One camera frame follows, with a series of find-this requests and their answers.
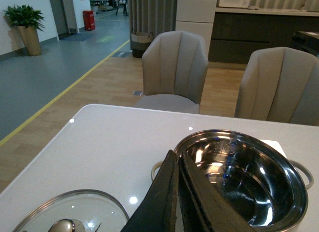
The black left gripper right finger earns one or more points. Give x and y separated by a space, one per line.
202 207

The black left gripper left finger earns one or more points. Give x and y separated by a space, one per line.
157 211

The glass pot lid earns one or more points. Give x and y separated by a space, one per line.
84 210

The beige electric cooking pot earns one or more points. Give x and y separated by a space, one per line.
264 187

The white coaster pad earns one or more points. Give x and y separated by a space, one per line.
275 147

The right beige upholstered chair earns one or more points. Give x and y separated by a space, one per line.
280 84

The beige upholstered chair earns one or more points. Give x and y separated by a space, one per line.
280 84
174 72

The left beige upholstered chair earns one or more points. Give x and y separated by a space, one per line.
174 72

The woven storage basket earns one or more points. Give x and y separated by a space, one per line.
140 41

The dark kitchen counter cabinet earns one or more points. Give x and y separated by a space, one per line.
236 35

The black appliance at right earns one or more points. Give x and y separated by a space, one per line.
306 41

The grey pleated curtain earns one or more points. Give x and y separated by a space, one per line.
155 16

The red cabinet box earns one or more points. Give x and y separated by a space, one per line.
89 21

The distant dark table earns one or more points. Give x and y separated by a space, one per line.
121 3

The green potted plant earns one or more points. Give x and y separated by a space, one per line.
28 21

